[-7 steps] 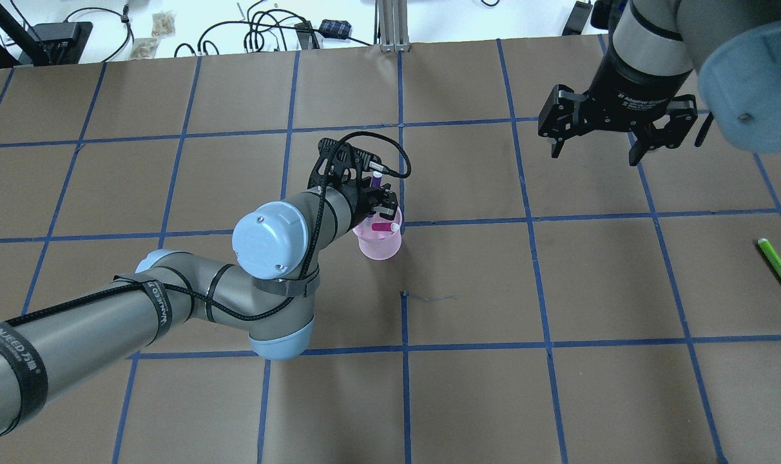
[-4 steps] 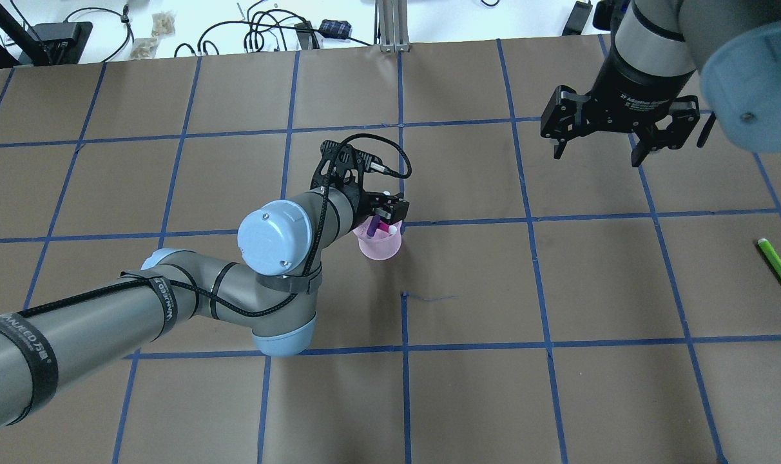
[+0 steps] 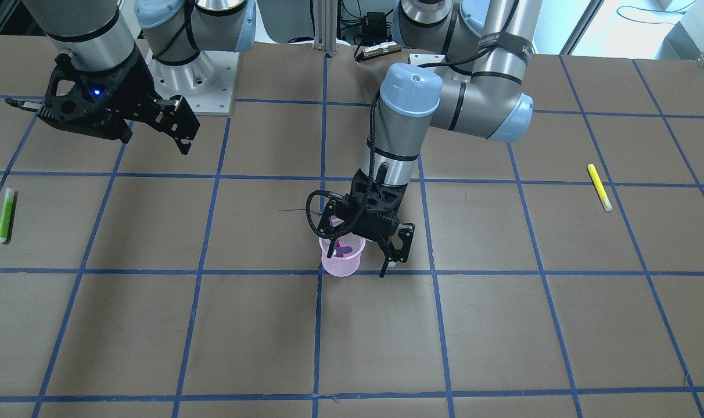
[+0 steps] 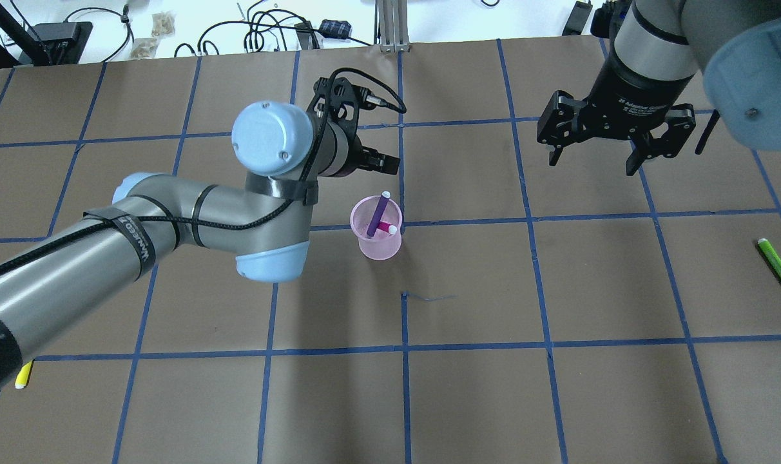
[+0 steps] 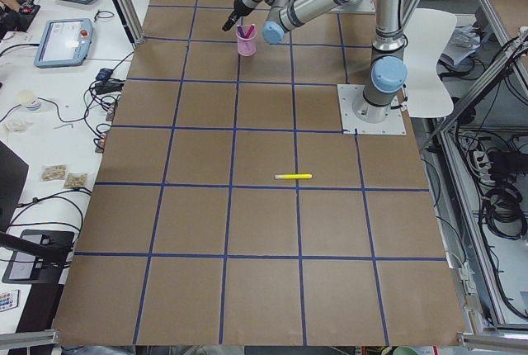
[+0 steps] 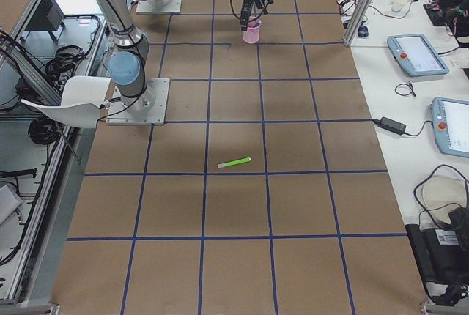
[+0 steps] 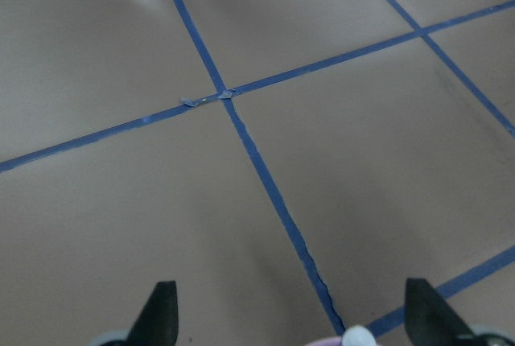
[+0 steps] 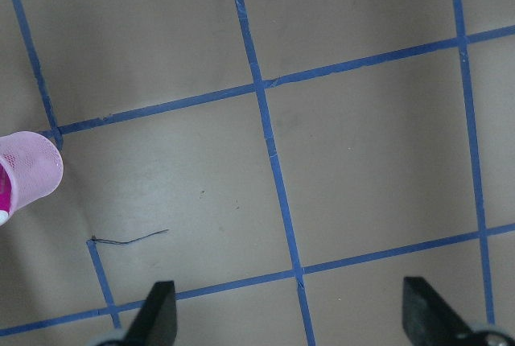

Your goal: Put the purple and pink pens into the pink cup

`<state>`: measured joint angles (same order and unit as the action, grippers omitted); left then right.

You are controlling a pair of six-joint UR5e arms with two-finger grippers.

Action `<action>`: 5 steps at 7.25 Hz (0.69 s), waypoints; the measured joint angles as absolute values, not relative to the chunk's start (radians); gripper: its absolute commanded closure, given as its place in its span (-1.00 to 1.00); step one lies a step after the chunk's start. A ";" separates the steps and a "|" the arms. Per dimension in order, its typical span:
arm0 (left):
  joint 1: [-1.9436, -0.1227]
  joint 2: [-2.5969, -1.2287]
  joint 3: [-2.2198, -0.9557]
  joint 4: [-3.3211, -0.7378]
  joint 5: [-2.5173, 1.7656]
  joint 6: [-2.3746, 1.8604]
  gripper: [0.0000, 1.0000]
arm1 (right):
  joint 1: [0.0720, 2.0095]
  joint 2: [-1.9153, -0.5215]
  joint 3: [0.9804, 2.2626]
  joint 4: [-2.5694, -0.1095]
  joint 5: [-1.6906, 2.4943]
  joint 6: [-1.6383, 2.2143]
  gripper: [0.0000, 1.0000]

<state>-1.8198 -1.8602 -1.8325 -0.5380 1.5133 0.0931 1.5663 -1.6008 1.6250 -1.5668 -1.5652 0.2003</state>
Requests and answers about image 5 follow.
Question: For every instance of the black power adapter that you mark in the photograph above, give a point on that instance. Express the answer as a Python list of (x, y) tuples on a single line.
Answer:
[(104, 75)]

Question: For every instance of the yellow marker pen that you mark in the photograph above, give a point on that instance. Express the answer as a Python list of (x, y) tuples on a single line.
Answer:
[(293, 176)]

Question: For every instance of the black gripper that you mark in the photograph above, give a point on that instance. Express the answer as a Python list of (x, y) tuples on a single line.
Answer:
[(238, 9)]

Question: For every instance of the pink mesh cup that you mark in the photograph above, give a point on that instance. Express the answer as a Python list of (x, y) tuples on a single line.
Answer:
[(247, 47)]

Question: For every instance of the pink marker pen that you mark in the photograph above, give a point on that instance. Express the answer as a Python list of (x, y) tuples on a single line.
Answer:
[(250, 30)]

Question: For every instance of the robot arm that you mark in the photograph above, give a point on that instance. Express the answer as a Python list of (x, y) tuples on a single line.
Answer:
[(388, 72)]

